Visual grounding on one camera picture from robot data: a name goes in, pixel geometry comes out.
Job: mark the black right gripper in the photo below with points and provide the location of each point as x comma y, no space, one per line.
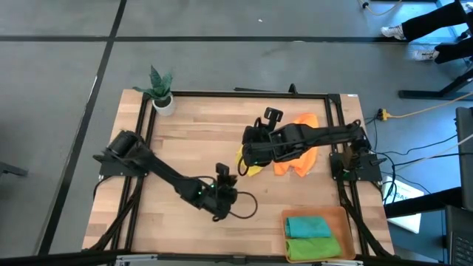
269,144

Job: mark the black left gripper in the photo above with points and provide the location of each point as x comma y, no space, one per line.
220,197

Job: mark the yellow microfiber towel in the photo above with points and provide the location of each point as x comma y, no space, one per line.
255,170

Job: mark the orange microfiber towel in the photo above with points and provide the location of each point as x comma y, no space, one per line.
299,164

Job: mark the teal microfiber towel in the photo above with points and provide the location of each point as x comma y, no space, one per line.
306,226

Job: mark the green microfiber towel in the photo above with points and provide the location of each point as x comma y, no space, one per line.
314,248

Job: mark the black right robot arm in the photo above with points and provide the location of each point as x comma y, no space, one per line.
332,136

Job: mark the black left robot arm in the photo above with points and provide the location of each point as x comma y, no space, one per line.
159,170

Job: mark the orange plastic basket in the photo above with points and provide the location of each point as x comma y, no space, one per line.
341,221

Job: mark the silver aluminium bar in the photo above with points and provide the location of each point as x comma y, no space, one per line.
148,258

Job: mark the potted plant in grey pot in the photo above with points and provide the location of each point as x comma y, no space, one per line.
164,107

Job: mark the white printed box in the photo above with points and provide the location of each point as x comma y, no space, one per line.
408,223

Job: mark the black desk base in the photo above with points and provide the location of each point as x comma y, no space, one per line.
425,94

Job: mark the black beam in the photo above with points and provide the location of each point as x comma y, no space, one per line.
425,201

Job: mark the person's white shoe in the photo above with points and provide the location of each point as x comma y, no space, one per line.
393,31
425,55

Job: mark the black horizontal bar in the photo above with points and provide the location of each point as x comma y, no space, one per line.
55,260

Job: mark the dark grey computer case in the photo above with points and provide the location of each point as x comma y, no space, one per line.
465,166

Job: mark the person's leg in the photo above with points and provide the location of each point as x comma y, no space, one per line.
432,20
454,51

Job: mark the dark grey chair base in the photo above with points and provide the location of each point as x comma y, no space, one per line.
11,170

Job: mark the black keyboard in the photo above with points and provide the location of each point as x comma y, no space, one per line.
460,244

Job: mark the black table-level camera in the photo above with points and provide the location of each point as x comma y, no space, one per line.
292,89

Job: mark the black metal table frame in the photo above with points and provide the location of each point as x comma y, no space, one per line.
199,94

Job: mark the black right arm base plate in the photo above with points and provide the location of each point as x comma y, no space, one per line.
371,173

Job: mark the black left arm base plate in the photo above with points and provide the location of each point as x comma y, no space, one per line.
111,170

